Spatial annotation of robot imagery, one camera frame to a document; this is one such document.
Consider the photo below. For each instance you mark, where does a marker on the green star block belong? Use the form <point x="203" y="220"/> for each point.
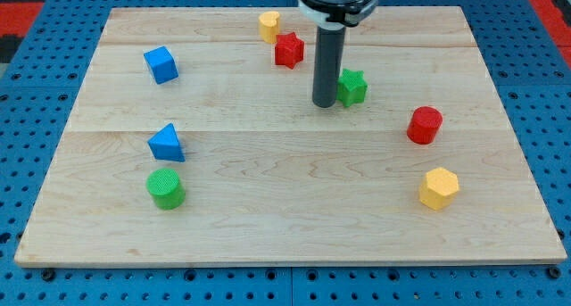
<point x="351" y="87"/>

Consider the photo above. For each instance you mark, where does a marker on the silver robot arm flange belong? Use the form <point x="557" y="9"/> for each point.
<point x="336" y="14"/>

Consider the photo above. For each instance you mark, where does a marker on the red star block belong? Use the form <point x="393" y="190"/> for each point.
<point x="289" y="50"/>

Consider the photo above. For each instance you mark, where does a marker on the wooden board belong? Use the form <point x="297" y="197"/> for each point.
<point x="271" y="179"/>

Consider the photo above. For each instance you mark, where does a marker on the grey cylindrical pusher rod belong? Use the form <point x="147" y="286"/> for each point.
<point x="327" y="63"/>

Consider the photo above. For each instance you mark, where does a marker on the blue triangle block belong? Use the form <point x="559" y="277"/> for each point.
<point x="165" y="145"/>

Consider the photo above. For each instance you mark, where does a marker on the yellow heart block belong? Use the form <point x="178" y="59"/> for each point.
<point x="269" y="26"/>

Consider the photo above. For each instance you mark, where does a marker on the green cylinder block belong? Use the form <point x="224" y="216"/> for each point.
<point x="165" y="187"/>

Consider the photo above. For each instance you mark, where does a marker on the red cylinder block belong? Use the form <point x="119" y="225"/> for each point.
<point x="424" y="125"/>

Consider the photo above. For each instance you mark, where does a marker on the blue cube block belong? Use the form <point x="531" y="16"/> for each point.
<point x="161" y="64"/>

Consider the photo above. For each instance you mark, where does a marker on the yellow hexagon block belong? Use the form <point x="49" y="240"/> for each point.
<point x="438" y="188"/>

